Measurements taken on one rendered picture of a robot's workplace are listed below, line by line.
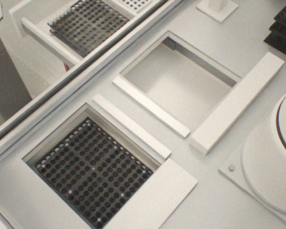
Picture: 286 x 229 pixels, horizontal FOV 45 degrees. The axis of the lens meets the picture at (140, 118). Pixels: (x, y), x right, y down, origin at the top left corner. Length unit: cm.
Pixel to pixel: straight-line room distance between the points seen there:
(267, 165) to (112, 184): 34
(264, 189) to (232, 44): 41
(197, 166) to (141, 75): 37
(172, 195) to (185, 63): 46
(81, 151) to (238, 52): 48
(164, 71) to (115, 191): 42
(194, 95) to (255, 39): 22
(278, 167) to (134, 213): 29
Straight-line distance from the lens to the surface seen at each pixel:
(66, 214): 75
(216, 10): 104
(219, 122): 79
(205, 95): 101
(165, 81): 102
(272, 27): 97
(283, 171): 66
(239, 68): 93
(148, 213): 72
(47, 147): 93
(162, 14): 97
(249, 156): 77
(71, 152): 85
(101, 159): 83
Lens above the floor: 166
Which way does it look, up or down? 61 degrees down
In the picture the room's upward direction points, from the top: straight up
